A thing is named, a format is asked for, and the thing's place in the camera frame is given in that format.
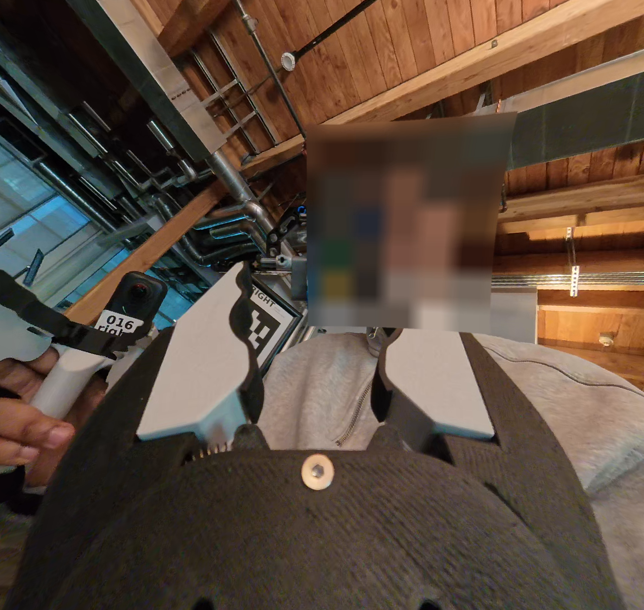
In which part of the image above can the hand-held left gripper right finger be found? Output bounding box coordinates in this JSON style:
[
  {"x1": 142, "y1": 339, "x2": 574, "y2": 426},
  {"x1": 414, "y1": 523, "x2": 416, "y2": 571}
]
[{"x1": 370, "y1": 328, "x2": 496, "y2": 442}]

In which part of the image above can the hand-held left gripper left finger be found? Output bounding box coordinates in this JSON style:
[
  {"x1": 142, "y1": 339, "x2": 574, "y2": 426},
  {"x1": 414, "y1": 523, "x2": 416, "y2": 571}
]
[{"x1": 136, "y1": 262, "x2": 266, "y2": 444}]

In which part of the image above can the person's right hand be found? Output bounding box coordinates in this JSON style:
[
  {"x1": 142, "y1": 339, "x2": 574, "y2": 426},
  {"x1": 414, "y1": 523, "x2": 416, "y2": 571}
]
[{"x1": 0, "y1": 356, "x2": 107, "y2": 488}]

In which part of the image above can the grey metal box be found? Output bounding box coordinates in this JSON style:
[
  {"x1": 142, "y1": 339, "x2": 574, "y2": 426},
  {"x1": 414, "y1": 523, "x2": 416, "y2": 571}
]
[{"x1": 490, "y1": 288, "x2": 539, "y2": 344}]

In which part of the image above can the person's grey hoodie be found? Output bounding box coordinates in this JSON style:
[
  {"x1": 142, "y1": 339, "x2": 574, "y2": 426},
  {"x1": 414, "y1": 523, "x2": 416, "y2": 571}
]
[{"x1": 259, "y1": 329, "x2": 644, "y2": 610}]

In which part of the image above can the glass window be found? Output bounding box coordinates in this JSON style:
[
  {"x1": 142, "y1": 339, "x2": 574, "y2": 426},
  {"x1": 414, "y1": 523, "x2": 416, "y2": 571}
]
[{"x1": 0, "y1": 132, "x2": 202, "y2": 311}]

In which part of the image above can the grey sprinkler pipe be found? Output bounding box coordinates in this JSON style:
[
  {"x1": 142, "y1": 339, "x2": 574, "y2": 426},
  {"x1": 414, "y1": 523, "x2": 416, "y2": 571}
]
[{"x1": 215, "y1": 0, "x2": 309, "y2": 140}]

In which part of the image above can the black ceiling pipe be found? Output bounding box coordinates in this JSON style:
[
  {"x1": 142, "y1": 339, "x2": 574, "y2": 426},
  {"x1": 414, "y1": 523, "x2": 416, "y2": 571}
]
[{"x1": 288, "y1": 0, "x2": 423, "y2": 63}]

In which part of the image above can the metal cable tray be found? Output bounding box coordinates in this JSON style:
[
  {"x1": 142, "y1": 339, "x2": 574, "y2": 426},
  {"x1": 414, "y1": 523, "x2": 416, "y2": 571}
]
[{"x1": 492, "y1": 272, "x2": 644, "y2": 289}]

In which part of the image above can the metal strut bracket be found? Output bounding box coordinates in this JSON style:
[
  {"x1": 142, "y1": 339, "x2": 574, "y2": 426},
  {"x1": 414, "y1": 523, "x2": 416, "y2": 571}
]
[{"x1": 565, "y1": 226, "x2": 581, "y2": 298}]

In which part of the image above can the round metal duct pipe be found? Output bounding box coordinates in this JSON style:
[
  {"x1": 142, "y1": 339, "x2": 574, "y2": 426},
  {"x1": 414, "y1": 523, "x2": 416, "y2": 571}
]
[{"x1": 206, "y1": 148, "x2": 275, "y2": 251}]

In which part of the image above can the dark grey ceiling duct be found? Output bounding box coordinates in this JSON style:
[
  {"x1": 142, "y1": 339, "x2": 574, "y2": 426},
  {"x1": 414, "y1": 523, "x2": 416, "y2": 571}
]
[{"x1": 504, "y1": 57, "x2": 644, "y2": 171}]

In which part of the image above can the silver rectangular air duct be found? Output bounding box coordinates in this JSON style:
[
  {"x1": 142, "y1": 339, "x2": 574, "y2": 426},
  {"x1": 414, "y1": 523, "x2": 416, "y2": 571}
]
[{"x1": 40, "y1": 0, "x2": 228, "y2": 154}]

